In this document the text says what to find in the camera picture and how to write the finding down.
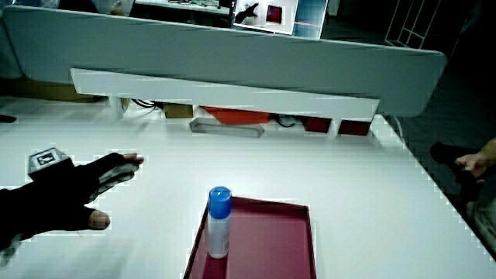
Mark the person's left hand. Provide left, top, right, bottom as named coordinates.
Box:
left=15, top=146, right=145, bottom=242

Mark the white glue bottle blue cap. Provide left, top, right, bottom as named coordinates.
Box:
left=207, top=186, right=233, bottom=260

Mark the red rectangular plate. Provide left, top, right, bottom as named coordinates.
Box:
left=182, top=196, right=318, bottom=279

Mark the person's left forearm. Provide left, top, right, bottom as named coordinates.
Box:
left=0, top=187, right=24, bottom=268

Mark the flat wooden board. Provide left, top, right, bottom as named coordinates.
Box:
left=0, top=76, right=102, bottom=104

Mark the brown cardboard box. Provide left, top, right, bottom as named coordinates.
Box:
left=164, top=102, right=194, bottom=119

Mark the white desk shelf riser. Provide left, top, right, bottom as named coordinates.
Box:
left=70, top=67, right=381, bottom=136

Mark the orange plastic box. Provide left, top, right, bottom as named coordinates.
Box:
left=203, top=106, right=271, bottom=125

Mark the grey desk divider panel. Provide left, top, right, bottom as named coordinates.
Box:
left=2, top=5, right=448, bottom=119

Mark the dark red box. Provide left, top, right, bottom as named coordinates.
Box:
left=302, top=116, right=332, bottom=133
left=337, top=120, right=372, bottom=136

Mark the computer monitor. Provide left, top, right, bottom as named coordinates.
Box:
left=232, top=0, right=329, bottom=40

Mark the black cable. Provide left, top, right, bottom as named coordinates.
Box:
left=272, top=114, right=298, bottom=129
left=131, top=98, right=164, bottom=111

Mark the white wire rack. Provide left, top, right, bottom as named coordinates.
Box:
left=384, top=0, right=442, bottom=50

